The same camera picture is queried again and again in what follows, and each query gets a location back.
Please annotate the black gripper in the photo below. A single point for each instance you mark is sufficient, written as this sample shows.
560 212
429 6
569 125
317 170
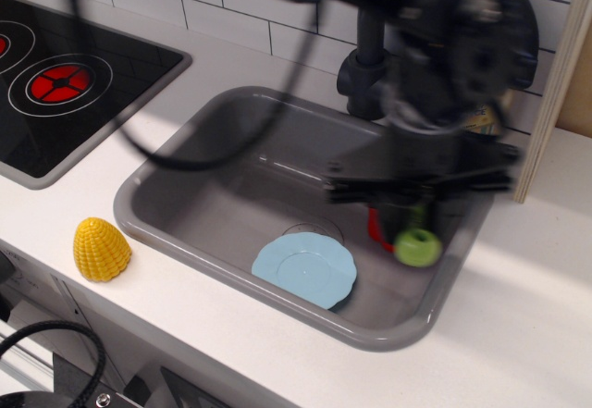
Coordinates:
370 163

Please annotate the green handled grey spatula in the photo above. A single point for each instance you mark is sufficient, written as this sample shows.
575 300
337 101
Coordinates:
417 245

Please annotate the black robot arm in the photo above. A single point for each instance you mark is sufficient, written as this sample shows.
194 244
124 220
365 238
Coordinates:
426 66

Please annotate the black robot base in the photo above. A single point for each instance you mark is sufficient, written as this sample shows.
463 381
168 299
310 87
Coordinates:
40 382

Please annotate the light blue plate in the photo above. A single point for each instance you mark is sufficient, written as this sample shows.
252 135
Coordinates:
314 267

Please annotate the grey sink basin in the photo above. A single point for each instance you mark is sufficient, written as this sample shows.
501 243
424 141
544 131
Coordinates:
217 221

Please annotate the red toy bell pepper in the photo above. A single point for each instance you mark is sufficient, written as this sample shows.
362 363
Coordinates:
374 231

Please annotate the white cleanser bottle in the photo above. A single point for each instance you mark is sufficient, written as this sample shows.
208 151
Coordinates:
490 119

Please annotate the dark grey faucet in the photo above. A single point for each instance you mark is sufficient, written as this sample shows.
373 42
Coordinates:
455 55

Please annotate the light wooden side panel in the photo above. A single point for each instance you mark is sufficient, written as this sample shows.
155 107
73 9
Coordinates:
556 89

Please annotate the yellow toy corn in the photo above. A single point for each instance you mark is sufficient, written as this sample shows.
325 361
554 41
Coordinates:
100 251

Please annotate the black toy stove top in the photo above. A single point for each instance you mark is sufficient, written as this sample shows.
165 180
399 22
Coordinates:
64 92

